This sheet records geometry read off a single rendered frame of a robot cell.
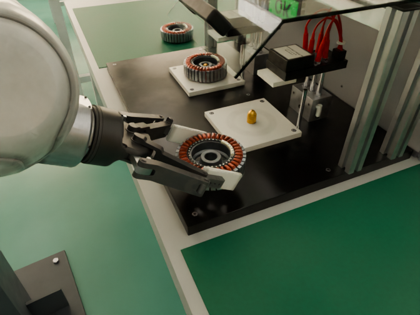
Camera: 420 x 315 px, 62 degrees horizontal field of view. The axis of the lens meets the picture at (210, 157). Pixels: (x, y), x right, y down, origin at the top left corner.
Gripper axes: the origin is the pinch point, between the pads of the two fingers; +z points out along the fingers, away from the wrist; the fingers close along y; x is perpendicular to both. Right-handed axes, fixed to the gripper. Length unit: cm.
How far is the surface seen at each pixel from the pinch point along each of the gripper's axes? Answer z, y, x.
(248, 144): 12.2, 5.9, -1.2
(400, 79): 32.3, -0.2, -24.5
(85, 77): 32, 175, 55
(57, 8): 6, 174, 22
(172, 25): 22, 74, -7
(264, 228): 8.1, -10.5, 5.0
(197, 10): -11.7, 2.1, -18.7
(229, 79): 20.5, 31.1, -6.2
